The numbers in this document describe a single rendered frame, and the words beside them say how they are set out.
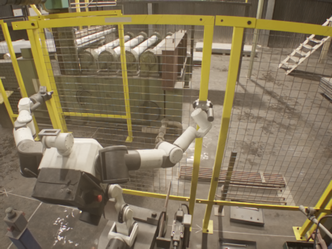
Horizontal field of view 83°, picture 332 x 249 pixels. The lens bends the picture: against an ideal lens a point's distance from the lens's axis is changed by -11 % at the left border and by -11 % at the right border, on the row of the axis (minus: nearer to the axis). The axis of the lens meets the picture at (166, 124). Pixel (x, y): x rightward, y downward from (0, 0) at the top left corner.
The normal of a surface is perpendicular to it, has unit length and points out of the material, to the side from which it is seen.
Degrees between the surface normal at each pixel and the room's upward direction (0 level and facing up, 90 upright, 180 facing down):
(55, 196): 24
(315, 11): 90
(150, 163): 77
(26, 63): 90
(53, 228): 0
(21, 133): 7
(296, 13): 90
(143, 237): 0
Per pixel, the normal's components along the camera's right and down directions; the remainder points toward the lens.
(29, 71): -0.16, 0.51
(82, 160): -0.11, -0.58
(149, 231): 0.00, -0.85
